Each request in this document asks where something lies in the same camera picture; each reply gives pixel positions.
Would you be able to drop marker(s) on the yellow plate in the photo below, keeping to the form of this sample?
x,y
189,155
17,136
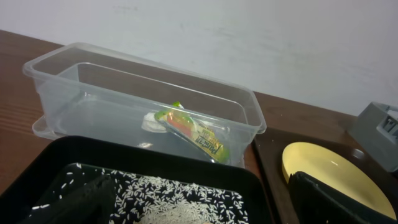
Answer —
x,y
337,172

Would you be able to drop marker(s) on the dark brown serving tray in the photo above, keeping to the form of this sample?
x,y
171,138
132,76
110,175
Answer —
x,y
269,147

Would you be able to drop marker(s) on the white plastic film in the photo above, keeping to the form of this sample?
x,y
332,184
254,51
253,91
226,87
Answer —
x,y
150,124

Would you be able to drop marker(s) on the grey dishwasher rack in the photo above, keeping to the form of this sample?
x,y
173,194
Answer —
x,y
375,130

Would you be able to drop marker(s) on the white rice pile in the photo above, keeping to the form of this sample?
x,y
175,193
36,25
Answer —
x,y
148,199

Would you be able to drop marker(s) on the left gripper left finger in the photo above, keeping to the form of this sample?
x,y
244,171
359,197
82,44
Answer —
x,y
91,203

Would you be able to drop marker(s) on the clear plastic bin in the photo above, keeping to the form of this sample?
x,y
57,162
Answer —
x,y
90,91

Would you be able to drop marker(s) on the black waste tray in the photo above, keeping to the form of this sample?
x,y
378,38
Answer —
x,y
32,185

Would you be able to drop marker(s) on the green orange snack wrapper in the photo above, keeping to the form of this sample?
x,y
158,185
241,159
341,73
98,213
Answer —
x,y
205,136

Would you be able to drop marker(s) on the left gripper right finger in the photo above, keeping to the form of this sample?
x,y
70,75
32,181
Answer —
x,y
317,203

